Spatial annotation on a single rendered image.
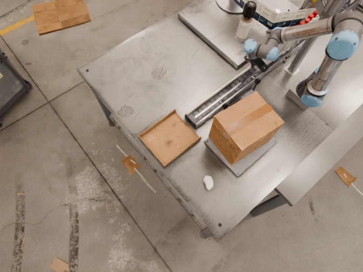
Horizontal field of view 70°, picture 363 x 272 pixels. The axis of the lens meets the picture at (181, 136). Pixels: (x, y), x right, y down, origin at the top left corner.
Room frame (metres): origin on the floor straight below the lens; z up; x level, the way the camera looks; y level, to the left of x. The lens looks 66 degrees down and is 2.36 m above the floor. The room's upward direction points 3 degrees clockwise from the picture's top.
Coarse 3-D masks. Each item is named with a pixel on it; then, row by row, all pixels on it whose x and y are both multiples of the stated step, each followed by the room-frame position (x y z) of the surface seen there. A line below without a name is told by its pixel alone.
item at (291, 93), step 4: (300, 80) 1.11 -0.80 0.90; (296, 84) 1.08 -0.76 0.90; (292, 88) 1.04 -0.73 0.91; (288, 92) 1.03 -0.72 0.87; (292, 92) 1.02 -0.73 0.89; (296, 92) 1.02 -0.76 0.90; (288, 96) 1.02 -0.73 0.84; (292, 96) 1.01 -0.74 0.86; (296, 96) 0.99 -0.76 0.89; (292, 100) 0.99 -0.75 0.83; (296, 100) 0.98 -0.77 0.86; (300, 100) 0.96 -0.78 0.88; (300, 104) 0.95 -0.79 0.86; (304, 108) 0.92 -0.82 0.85
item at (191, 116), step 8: (344, 8) 1.87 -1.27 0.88; (304, 40) 1.52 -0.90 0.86; (280, 56) 1.34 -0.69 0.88; (272, 64) 1.26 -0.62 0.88; (248, 72) 1.17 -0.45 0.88; (240, 80) 1.10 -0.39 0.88; (248, 80) 1.11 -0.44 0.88; (224, 88) 1.03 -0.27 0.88; (232, 88) 1.03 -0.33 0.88; (240, 88) 1.04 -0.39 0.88; (216, 96) 0.96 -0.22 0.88; (208, 104) 0.90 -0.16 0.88; (216, 104) 0.90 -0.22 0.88; (192, 112) 0.83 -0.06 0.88; (208, 112) 0.83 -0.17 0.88; (192, 120) 0.77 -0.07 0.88
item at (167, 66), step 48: (288, 0) 2.00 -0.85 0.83; (144, 48) 1.39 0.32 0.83; (192, 48) 1.41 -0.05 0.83; (144, 96) 0.96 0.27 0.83; (192, 96) 0.98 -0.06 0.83; (240, 96) 1.01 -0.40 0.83; (336, 96) 1.05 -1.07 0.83; (144, 144) 0.61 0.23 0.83; (288, 144) 0.66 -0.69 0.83; (192, 192) 0.32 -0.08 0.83; (240, 192) 0.34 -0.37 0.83
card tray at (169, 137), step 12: (168, 120) 0.78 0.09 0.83; (180, 120) 0.79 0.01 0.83; (144, 132) 0.68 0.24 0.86; (156, 132) 0.69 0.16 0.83; (168, 132) 0.70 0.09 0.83; (180, 132) 0.70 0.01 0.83; (192, 132) 0.71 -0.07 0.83; (156, 144) 0.61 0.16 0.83; (168, 144) 0.61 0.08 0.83; (180, 144) 0.62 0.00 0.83; (192, 144) 0.62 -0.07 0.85; (156, 156) 0.52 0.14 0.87; (168, 156) 0.54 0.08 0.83
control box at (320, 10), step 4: (312, 0) 1.40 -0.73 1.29; (316, 0) 1.37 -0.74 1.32; (320, 0) 1.34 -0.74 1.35; (328, 0) 1.28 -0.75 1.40; (344, 0) 1.27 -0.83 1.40; (316, 4) 1.35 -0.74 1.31; (320, 4) 1.32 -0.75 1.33; (340, 4) 1.27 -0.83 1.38; (344, 4) 1.28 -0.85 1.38; (316, 8) 1.33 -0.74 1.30; (320, 8) 1.30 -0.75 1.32; (324, 8) 1.27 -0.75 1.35; (340, 8) 1.27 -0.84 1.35; (320, 12) 1.28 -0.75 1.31; (336, 12) 1.27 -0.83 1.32
